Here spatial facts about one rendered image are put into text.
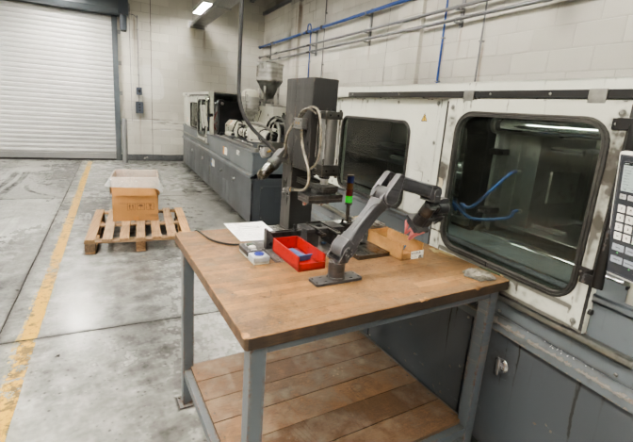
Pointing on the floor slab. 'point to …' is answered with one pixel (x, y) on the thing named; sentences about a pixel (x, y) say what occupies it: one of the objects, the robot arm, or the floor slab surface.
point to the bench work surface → (324, 347)
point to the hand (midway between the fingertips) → (408, 236)
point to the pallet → (129, 229)
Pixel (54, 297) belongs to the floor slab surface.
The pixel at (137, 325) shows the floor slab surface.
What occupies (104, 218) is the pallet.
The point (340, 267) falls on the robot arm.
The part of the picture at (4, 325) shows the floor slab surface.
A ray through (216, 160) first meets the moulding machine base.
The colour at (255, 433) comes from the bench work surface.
